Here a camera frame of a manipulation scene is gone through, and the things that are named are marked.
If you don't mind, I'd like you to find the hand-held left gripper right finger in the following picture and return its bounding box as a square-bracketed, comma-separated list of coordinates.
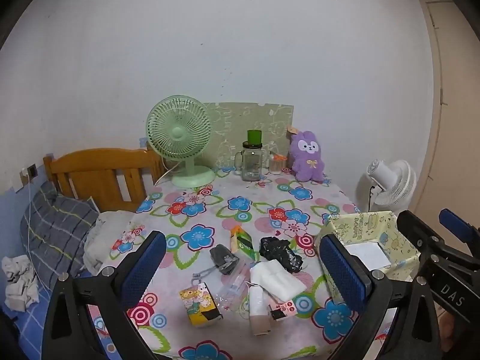
[318, 233, 441, 360]

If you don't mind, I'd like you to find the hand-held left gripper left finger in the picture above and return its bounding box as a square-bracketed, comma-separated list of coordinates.
[42, 230, 167, 360]

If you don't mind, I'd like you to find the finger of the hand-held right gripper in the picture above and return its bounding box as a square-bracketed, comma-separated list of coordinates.
[397, 210, 449, 267]
[439, 208, 480, 269]

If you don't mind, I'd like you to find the yellow cartoon fabric storage box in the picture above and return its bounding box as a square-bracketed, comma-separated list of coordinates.
[318, 211, 421, 304]

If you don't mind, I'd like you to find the pink wet wipes packet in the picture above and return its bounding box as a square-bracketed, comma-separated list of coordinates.
[268, 299, 297, 321]

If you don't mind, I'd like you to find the white quilted soft pack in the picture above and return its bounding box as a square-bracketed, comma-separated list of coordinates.
[249, 260, 306, 303]

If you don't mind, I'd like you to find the white paper sheet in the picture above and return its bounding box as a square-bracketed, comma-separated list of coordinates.
[343, 242, 391, 271]

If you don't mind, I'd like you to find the pale grey blanket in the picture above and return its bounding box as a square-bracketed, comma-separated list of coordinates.
[83, 211, 136, 274]

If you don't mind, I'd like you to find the white standing fan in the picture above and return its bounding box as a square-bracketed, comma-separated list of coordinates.
[355, 159, 418, 216]

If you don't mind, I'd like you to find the yellow cartoon tissue packet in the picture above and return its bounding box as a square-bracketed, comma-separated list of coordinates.
[179, 282, 223, 327]

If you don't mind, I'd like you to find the black plastic bag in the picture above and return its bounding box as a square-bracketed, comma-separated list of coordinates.
[259, 236, 304, 274]

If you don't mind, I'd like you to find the grey knitted pouch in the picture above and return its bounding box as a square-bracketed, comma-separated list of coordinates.
[192, 244, 241, 282]

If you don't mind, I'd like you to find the white plastic bottle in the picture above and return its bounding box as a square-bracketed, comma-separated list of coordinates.
[248, 285, 271, 336]

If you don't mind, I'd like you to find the floral tablecloth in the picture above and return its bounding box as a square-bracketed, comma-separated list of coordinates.
[84, 165, 398, 360]

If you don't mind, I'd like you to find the clear zip bag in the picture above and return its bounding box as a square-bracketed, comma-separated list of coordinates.
[217, 259, 259, 312]

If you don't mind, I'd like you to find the grey plaid pillow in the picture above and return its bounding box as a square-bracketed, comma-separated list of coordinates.
[20, 182, 100, 289]

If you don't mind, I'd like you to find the green tissue packet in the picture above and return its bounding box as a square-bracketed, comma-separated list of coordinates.
[230, 225, 259, 261]

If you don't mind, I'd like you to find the beige door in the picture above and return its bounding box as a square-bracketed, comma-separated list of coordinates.
[418, 0, 480, 241]

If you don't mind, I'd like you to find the wooden bed headboard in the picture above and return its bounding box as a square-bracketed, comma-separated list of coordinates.
[43, 148, 166, 212]

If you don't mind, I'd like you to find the purple plush toy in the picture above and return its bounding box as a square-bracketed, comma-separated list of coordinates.
[287, 126, 325, 183]

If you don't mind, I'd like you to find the blue checkered bed sheet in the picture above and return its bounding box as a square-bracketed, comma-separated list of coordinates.
[0, 270, 94, 360]

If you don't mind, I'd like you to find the cotton swab jar orange lid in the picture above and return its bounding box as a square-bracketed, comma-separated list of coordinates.
[269, 154, 287, 175]

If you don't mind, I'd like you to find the white crumpled cloth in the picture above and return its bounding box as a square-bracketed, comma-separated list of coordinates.
[2, 255, 40, 312]

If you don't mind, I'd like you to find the green desk fan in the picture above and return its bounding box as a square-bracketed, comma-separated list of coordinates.
[145, 95, 216, 189]

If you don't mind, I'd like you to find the glass mug jar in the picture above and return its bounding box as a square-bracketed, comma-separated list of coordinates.
[234, 142, 268, 182]

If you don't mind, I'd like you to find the green patterned cardboard panel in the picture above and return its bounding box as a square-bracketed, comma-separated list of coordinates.
[202, 102, 295, 169]

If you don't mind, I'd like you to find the white charging cable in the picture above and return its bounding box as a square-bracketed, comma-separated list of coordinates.
[22, 172, 46, 293]

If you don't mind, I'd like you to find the wall socket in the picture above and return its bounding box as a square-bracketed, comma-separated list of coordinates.
[20, 163, 38, 188]

